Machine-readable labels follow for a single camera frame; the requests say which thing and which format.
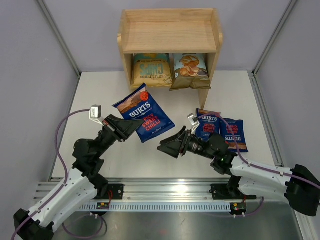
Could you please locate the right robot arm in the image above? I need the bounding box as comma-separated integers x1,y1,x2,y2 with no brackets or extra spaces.
157,127,320,217

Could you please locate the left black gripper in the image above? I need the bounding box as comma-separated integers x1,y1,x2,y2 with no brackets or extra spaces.
94,114,144,158

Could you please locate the tan kettle chips bag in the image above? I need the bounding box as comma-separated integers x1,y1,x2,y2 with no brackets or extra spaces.
131,53,173,88

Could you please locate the blue burts chips bag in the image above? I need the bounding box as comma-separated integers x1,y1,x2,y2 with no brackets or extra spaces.
195,108,220,142
219,118,249,153
112,83,175,143

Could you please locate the purple cable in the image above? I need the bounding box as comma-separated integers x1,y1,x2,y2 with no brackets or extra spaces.
196,113,320,217
9,109,108,240

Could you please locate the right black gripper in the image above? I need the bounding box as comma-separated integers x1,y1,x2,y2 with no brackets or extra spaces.
158,125,216,160

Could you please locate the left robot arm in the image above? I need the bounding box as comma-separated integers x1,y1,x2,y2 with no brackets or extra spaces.
12,114,144,240

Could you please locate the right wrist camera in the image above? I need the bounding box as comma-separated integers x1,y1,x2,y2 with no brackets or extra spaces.
187,113,200,134

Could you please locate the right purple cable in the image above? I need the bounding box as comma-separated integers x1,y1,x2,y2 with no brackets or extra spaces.
196,113,320,217

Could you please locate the white slotted cable duct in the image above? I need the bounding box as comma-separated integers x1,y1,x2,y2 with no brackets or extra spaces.
78,202,231,213

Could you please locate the aluminium frame post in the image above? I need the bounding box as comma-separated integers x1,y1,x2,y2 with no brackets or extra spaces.
36,0,82,78
251,0,301,77

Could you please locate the left aluminium frame post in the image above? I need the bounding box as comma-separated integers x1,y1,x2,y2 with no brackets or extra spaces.
36,0,82,78

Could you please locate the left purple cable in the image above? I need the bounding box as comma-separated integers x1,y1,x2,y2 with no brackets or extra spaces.
9,109,108,240

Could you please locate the right aluminium frame post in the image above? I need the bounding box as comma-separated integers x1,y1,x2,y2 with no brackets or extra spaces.
251,0,301,77

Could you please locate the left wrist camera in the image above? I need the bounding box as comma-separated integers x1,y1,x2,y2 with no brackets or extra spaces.
89,104,104,125

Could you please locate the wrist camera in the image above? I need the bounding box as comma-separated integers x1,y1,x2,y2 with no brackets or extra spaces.
187,113,200,134
89,104,104,125

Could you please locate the light blue cassava chips bag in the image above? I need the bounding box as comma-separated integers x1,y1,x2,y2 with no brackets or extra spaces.
170,53,211,91

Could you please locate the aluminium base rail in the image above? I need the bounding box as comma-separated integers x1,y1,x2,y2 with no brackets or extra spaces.
33,178,289,204

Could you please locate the wooden two-tier shelf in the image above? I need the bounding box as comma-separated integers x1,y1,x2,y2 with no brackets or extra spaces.
116,8,224,112

